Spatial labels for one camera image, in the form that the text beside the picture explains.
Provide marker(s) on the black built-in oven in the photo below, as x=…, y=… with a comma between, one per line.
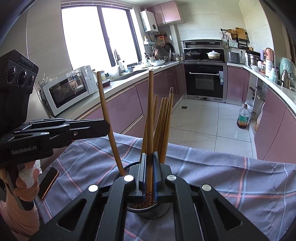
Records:
x=206, y=81

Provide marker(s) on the left hand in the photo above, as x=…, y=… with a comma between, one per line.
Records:
x=27, y=184

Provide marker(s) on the white microwave oven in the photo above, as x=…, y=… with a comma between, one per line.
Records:
x=67, y=89

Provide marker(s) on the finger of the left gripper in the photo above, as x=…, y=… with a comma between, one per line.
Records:
x=44, y=123
x=71, y=130

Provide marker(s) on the smartphone with orange edge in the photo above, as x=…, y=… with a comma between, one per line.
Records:
x=47, y=182

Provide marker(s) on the bamboo chopstick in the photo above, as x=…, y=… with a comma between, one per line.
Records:
x=150, y=138
x=158, y=126
x=167, y=129
x=110, y=134

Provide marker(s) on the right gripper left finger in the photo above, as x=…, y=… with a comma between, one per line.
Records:
x=98, y=213

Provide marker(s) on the black mesh utensil holder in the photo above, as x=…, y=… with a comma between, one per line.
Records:
x=145, y=205

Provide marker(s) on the white water heater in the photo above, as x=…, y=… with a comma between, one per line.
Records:
x=149, y=21

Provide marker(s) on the white ceramic pot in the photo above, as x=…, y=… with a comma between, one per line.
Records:
x=213, y=55

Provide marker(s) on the pink forearm sleeve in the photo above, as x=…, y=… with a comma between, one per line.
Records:
x=17, y=224

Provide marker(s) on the bamboo chopstick in holder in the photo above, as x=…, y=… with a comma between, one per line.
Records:
x=167, y=129
x=158, y=126

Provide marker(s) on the oil bottle on floor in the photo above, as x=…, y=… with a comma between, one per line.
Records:
x=243, y=117

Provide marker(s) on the pink wall cabinet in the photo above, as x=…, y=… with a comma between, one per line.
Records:
x=166, y=13

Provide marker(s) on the black camera box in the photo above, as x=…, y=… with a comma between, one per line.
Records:
x=18, y=75

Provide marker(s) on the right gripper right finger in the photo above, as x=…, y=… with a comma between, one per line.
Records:
x=202, y=213

